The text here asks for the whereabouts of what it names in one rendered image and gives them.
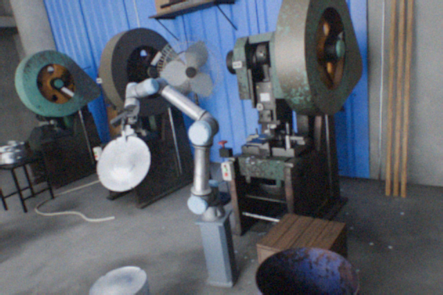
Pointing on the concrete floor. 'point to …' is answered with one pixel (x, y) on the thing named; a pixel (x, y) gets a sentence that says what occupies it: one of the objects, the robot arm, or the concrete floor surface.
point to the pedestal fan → (199, 85)
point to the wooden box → (304, 235)
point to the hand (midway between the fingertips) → (124, 140)
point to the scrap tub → (306, 273)
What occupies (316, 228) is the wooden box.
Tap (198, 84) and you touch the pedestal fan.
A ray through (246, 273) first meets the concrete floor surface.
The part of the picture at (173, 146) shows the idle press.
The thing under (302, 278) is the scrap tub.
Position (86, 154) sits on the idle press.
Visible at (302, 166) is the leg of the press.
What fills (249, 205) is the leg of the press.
